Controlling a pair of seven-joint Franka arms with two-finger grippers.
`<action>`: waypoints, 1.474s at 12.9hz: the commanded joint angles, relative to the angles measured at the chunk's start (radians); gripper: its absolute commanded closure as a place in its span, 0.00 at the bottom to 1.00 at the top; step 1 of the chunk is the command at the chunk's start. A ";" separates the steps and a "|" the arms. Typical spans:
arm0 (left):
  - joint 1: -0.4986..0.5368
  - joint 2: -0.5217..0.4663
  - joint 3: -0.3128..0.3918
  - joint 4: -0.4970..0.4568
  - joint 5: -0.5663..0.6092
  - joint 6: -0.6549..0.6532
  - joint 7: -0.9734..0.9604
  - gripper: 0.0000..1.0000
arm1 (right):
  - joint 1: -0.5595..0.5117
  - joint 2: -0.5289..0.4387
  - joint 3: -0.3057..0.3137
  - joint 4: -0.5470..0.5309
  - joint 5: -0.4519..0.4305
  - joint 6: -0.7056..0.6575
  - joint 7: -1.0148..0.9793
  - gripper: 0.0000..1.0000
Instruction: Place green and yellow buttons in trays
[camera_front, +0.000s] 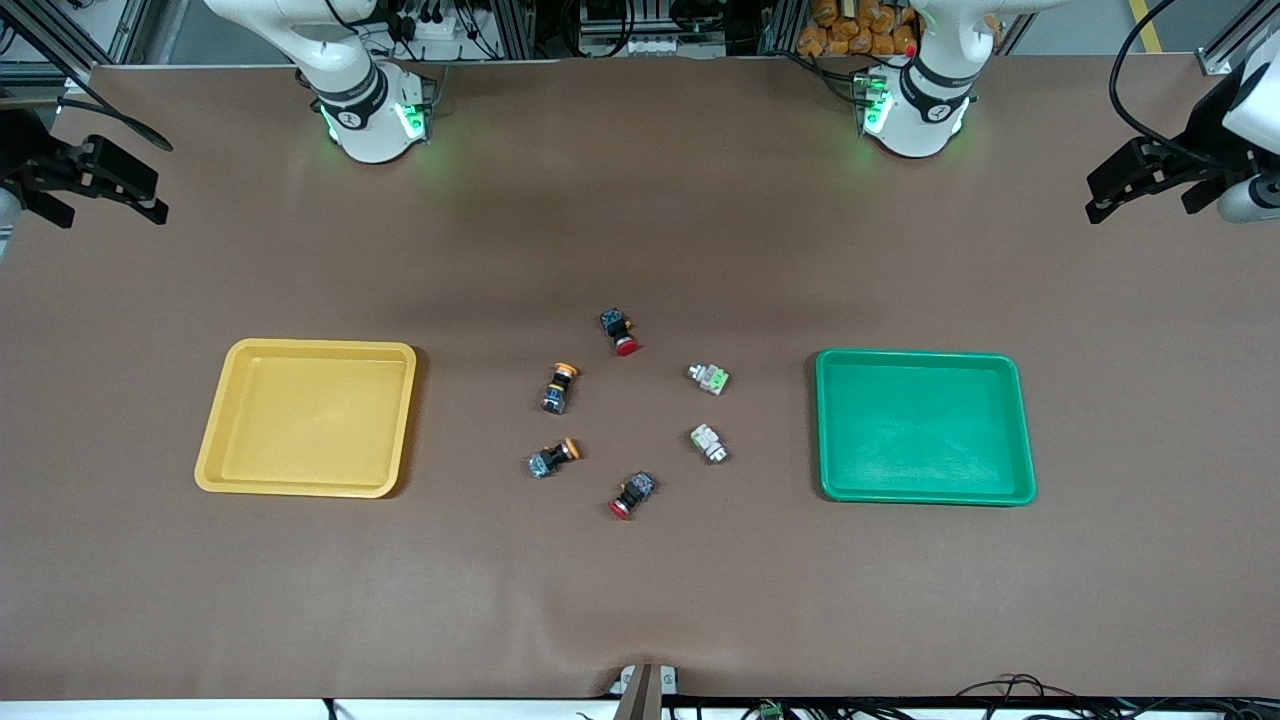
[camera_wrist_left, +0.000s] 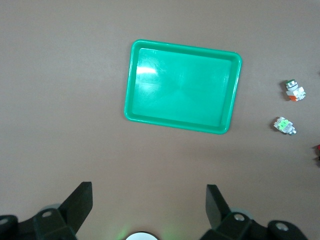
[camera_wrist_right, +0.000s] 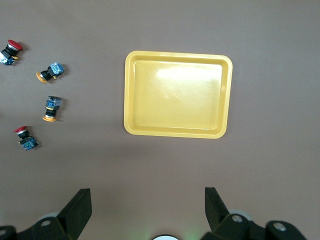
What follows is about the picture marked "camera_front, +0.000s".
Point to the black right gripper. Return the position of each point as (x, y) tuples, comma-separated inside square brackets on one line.
[(30, 160)]

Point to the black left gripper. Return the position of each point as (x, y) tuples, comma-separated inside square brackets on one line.
[(1197, 166)]

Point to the white green push button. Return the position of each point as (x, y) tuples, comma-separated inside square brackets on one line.
[(712, 379), (707, 440)]

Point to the yellow black push button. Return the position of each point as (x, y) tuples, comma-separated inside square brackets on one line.
[(557, 395), (545, 463)]

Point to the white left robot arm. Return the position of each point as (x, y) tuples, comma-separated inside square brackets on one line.
[(915, 125)]

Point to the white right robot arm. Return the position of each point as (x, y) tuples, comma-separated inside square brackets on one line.
[(365, 130)]

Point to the yellow plastic tray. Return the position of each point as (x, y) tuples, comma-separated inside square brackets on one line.
[(310, 420)]

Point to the green plastic tray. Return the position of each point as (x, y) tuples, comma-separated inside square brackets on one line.
[(920, 430)]

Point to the orange bagged items pile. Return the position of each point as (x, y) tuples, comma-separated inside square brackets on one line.
[(855, 25)]

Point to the white power strip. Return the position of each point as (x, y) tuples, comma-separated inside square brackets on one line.
[(440, 25)]

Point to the brown table mat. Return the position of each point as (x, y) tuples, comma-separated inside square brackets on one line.
[(640, 200)]

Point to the red black push button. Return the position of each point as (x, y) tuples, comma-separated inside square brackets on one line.
[(637, 488), (618, 325)]

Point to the metal table clamp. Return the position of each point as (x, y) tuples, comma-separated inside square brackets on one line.
[(645, 690)]

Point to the aluminium frame post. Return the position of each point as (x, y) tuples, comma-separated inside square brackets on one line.
[(60, 35), (1235, 45)]

